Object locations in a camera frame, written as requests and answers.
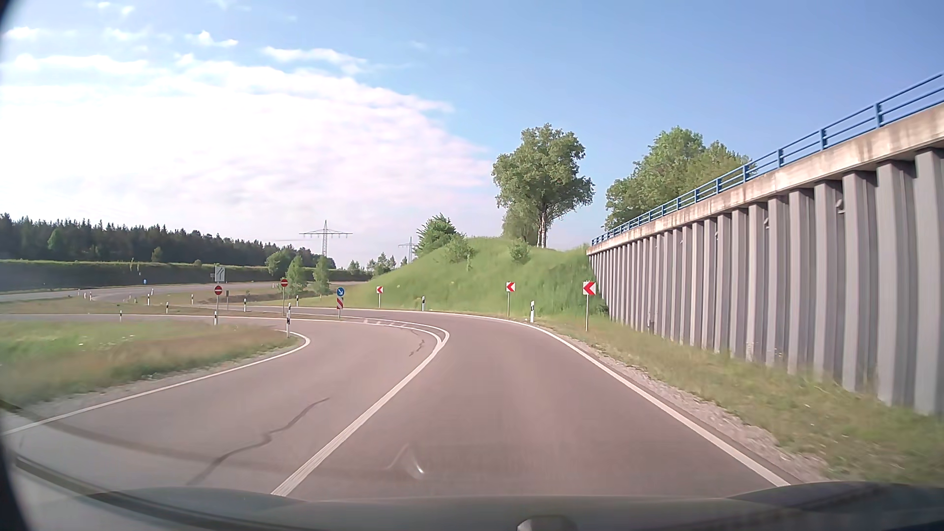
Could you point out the grassy embankment hill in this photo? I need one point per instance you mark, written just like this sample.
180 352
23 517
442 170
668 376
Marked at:
479 280

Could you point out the bushy tree on hill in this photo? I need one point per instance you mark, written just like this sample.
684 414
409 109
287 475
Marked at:
436 234

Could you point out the electricity pylon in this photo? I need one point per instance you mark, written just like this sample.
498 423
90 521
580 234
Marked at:
325 234
408 247

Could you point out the tall broad tree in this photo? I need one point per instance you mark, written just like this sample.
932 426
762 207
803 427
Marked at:
542 181

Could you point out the grey asphalt road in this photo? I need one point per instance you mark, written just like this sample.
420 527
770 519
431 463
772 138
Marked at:
509 413

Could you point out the group of young trees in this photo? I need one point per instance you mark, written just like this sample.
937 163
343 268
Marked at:
299 271

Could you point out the no entry sign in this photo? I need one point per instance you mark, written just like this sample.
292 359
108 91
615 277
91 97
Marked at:
218 290
284 283

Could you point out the road markings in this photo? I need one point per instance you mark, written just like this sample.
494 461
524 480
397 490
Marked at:
346 431

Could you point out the trees behind railing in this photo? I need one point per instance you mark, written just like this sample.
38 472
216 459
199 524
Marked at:
671 173

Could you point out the car's own bonnet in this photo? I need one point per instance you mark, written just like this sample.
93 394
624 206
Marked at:
472 512

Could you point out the white rectangular road sign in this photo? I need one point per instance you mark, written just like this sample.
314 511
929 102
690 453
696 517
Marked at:
220 274

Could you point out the row of marker posts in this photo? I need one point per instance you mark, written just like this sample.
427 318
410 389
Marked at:
192 302

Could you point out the blue metal railing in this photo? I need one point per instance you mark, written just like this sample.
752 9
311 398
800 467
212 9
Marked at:
782 156

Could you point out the dark conifer wood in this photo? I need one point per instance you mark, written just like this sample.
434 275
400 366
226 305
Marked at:
133 242

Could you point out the long green noise barrier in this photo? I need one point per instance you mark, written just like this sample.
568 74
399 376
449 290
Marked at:
110 274

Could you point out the distant grass field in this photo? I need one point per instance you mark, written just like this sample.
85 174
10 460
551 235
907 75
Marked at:
110 304

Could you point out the grass traffic island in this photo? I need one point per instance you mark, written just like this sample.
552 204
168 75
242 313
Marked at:
88 354

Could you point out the blue sign with striped post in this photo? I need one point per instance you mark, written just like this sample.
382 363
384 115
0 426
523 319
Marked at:
340 295

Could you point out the grey sheet pile wall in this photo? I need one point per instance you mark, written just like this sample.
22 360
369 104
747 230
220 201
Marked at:
811 280

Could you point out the grass verge beside wall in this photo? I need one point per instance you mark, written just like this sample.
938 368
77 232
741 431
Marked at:
796 413

